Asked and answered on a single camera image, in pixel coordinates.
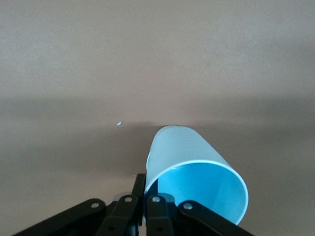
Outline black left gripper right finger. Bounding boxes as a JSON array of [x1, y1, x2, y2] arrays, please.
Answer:
[[146, 178, 255, 236]]

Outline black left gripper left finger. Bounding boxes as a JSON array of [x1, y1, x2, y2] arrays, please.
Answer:
[[14, 173, 146, 236]]

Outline light blue plastic cup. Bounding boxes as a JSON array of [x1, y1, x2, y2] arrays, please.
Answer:
[[144, 125, 249, 226]]

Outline brown table cover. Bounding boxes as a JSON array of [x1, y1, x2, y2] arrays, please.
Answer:
[[0, 0, 315, 236]]

